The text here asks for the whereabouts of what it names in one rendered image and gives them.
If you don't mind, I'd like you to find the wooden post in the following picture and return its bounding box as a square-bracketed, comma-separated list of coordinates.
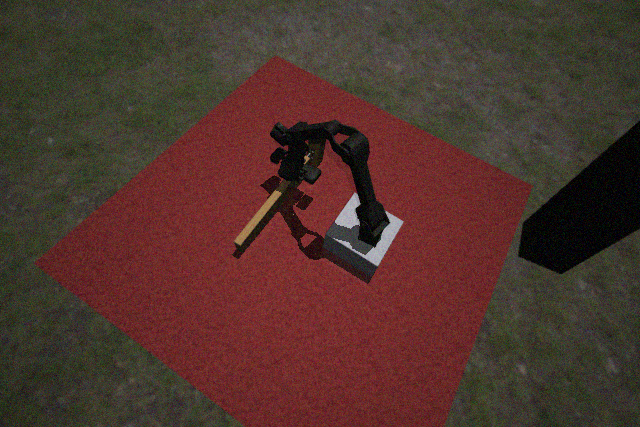
[307, 138, 326, 167]

